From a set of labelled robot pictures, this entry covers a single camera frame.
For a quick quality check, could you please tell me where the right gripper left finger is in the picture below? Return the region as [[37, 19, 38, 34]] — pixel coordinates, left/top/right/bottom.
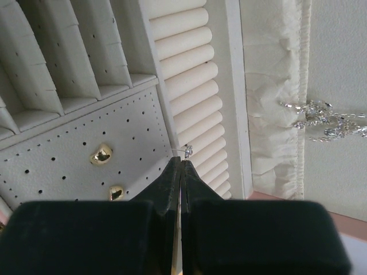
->
[[1, 157, 181, 274]]

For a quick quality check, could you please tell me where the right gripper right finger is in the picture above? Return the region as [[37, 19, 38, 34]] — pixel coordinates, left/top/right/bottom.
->
[[181, 161, 352, 274]]

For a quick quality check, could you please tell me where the silver crystal stud earring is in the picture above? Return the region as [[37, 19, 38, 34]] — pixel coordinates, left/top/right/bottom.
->
[[171, 144, 193, 160]]

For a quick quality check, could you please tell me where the pink jewelry box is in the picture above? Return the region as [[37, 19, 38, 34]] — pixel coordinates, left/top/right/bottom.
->
[[1, 1, 366, 239]]

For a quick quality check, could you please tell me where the silver chain necklace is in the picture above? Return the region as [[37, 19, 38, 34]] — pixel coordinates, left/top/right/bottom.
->
[[279, 99, 367, 144]]

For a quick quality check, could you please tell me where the gold stud earring right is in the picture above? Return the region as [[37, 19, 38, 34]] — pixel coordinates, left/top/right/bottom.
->
[[109, 185, 124, 202]]

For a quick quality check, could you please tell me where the gold stud earring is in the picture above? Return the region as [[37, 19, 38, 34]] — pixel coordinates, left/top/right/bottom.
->
[[89, 143, 113, 166], [109, 185, 124, 202]]

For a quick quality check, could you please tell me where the gold stud earring left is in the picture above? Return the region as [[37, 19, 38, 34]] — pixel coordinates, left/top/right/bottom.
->
[[89, 143, 113, 166]]

